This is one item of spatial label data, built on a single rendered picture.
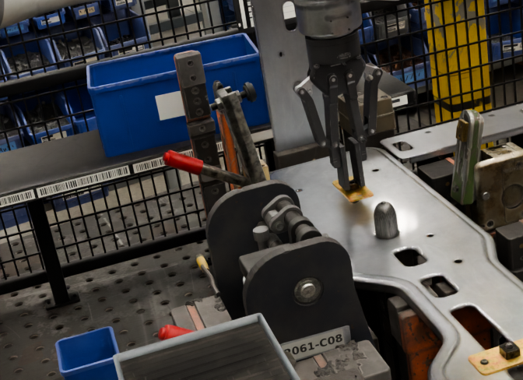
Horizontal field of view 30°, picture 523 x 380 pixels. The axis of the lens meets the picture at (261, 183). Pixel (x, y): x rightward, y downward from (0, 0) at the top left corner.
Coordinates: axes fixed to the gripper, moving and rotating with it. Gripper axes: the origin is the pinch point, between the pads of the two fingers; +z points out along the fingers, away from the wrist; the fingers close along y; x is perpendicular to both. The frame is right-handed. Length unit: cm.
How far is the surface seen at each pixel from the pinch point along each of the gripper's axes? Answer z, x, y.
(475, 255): 5.9, -25.1, 7.1
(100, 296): 36, 50, -40
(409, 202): 6.0, -5.7, 6.6
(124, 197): 107, 268, -18
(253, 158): -5.5, -2.1, -14.5
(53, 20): 6, 174, -32
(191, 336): -11, -52, -33
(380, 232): 5.0, -13.8, -1.3
